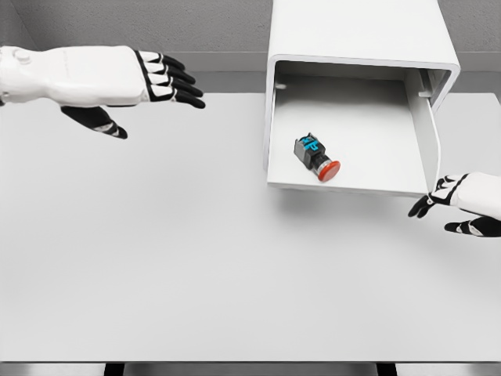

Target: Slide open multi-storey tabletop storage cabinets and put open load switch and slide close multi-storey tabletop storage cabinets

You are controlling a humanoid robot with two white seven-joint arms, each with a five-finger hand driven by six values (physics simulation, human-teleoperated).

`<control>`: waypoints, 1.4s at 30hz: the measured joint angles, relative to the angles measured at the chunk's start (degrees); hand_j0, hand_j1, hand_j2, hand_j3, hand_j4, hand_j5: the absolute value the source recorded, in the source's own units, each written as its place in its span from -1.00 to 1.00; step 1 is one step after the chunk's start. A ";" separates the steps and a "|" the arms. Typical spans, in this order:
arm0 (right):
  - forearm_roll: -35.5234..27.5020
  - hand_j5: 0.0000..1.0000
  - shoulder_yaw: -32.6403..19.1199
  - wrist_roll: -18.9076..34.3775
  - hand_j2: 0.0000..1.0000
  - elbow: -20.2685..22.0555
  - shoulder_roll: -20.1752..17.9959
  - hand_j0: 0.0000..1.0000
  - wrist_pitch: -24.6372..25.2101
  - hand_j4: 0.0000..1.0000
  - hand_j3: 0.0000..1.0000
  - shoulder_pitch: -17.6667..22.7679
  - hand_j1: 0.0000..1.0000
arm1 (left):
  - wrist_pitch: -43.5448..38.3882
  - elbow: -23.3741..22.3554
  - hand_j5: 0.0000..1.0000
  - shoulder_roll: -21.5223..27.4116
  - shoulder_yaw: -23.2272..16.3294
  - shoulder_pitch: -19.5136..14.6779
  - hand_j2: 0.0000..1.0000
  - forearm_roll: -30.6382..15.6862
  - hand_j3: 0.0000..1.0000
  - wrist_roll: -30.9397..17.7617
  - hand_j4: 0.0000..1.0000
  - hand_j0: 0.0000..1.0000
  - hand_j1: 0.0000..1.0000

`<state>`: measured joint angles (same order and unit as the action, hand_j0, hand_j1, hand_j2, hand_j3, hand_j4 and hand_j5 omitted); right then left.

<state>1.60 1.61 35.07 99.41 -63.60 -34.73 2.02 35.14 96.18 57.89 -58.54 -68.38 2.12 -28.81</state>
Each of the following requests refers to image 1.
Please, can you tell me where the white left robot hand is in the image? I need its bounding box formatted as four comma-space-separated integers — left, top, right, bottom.
41, 45, 207, 141

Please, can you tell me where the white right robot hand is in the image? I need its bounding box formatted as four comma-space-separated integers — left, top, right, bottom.
407, 172, 501, 238

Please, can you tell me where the white cabinet drawer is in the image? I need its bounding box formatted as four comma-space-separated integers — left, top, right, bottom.
265, 72, 443, 198

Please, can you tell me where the white tabletop storage cabinet shell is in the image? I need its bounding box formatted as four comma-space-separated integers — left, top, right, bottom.
262, 0, 460, 175

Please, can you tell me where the red button load switch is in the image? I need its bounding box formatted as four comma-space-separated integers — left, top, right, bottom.
292, 132, 342, 183

